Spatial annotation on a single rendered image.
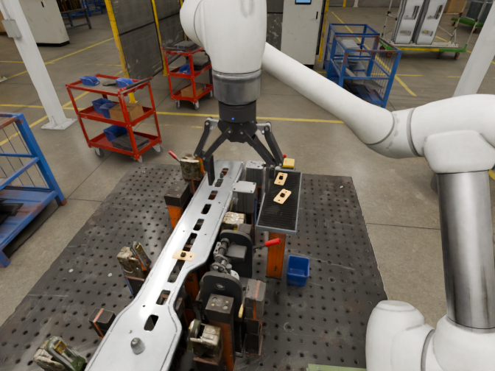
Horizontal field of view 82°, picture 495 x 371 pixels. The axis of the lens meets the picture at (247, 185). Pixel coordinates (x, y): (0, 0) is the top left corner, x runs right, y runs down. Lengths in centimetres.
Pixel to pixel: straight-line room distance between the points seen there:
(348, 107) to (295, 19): 655
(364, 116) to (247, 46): 37
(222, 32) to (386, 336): 87
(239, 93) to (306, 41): 680
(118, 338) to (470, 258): 95
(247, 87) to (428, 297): 223
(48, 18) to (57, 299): 1005
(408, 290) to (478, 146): 182
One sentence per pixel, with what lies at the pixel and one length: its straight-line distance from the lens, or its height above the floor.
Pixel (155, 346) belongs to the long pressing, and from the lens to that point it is 98.
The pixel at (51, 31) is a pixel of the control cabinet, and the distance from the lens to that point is 1121.
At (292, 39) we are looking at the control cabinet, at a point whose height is 62.
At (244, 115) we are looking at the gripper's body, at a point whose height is 164.
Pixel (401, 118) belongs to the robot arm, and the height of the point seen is 156.
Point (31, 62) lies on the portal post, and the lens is 494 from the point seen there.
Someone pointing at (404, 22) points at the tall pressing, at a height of 81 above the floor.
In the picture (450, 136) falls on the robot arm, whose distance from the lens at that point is 80.
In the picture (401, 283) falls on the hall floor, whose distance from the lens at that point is 253.
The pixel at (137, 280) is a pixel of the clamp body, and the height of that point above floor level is 91.
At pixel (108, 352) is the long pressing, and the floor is 100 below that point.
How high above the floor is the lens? 186
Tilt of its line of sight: 37 degrees down
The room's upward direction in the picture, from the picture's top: straight up
